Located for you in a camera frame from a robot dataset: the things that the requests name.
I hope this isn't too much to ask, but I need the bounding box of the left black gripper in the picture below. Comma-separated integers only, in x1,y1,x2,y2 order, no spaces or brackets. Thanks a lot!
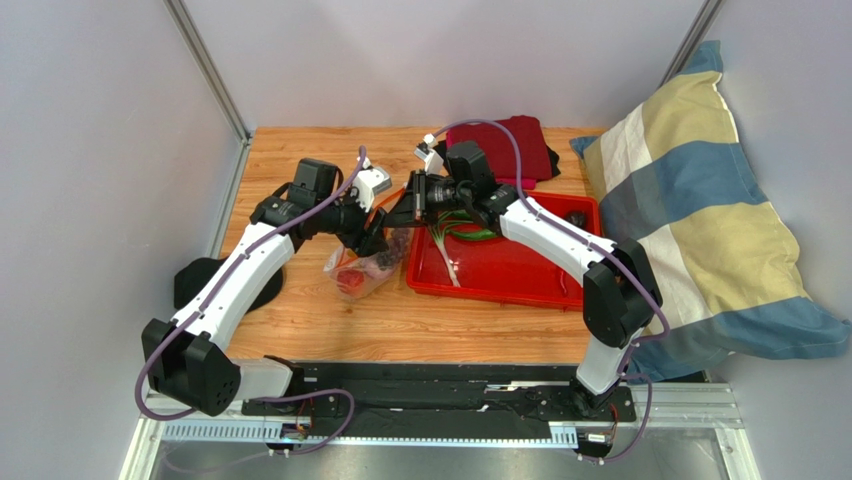
316,184,390,259

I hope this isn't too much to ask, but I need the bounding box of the clear zip top bag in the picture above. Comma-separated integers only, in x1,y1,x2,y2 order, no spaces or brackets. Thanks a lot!
323,228,413,301

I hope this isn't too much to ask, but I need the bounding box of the red orange tomato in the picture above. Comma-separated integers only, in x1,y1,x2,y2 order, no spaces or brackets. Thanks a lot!
335,268,366,298

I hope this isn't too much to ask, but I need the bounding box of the red chili pepper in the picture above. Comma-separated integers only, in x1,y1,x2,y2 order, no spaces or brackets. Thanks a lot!
559,271,570,296

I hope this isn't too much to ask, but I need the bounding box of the black grape bunch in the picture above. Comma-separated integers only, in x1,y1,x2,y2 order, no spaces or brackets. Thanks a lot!
375,228,411,271

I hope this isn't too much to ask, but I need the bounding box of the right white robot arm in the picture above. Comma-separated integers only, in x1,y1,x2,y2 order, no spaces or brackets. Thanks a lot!
385,141,662,400

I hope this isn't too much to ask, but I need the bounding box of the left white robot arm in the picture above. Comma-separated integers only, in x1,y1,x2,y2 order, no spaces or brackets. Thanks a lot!
134,150,392,421

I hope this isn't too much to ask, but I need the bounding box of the green onion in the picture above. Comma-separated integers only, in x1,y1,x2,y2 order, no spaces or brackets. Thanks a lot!
428,210,473,287

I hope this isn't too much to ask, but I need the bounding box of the lower green pepper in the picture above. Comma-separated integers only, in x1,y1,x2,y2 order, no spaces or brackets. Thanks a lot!
449,228,498,242

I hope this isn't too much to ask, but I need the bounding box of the red plastic tray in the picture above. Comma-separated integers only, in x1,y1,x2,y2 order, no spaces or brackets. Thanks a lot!
406,223,583,311

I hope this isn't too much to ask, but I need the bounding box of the pink folded cloth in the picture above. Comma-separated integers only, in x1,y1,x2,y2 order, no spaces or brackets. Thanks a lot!
497,177,537,190

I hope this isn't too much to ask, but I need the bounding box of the dark red folded cloth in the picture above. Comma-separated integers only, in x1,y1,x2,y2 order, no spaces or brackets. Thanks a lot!
445,115,547,178

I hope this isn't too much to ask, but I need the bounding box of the dark round fruit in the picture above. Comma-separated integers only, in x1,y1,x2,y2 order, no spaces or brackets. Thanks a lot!
565,210,588,229

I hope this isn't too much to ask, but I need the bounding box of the black cap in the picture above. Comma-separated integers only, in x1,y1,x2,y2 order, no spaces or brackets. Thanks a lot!
173,257,286,312

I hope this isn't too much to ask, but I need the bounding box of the striped pillow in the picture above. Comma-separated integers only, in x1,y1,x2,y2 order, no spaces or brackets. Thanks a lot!
571,41,851,381

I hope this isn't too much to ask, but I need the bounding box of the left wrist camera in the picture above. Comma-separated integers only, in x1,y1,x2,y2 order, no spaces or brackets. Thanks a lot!
350,166,392,213

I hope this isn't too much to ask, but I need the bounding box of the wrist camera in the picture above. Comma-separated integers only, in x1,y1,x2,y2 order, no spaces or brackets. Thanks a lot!
350,166,392,213
414,134,444,175

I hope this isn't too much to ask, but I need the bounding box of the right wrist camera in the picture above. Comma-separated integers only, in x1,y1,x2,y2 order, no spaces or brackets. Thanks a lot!
414,134,444,175

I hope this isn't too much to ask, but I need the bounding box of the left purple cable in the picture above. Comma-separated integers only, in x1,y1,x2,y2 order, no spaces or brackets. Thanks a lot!
135,144,369,458

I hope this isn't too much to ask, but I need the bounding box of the purple cable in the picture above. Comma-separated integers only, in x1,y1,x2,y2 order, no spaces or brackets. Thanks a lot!
425,118,670,465
135,144,369,458

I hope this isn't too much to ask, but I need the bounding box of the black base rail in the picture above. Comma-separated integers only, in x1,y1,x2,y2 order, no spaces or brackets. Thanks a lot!
241,362,642,440

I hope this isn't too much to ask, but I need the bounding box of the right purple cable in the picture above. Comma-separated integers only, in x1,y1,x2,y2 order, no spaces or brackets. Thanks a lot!
425,118,670,465

